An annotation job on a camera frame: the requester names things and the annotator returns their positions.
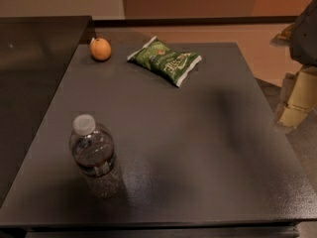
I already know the green jalapeno chip bag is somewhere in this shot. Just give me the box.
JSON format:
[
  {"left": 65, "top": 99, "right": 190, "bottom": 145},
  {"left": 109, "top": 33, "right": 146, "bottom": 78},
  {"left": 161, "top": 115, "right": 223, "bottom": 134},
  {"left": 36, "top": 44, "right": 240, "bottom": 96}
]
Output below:
[{"left": 127, "top": 36, "right": 202, "bottom": 87}]

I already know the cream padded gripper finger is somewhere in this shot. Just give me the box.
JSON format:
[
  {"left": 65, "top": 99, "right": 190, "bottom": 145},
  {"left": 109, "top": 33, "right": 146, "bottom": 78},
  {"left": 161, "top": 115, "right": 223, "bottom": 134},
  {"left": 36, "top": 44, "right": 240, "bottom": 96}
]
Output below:
[{"left": 276, "top": 66, "right": 317, "bottom": 128}]

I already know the clear plastic water bottle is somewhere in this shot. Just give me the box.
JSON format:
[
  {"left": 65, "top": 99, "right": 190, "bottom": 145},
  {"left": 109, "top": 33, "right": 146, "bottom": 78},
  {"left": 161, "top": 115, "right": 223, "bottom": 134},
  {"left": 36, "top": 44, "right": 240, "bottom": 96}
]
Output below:
[{"left": 69, "top": 114, "right": 124, "bottom": 198}]

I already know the orange fruit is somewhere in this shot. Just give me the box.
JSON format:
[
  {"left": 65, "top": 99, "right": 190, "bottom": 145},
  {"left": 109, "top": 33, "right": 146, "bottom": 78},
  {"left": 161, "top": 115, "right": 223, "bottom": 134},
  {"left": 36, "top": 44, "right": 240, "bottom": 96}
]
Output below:
[{"left": 89, "top": 38, "right": 112, "bottom": 61}]

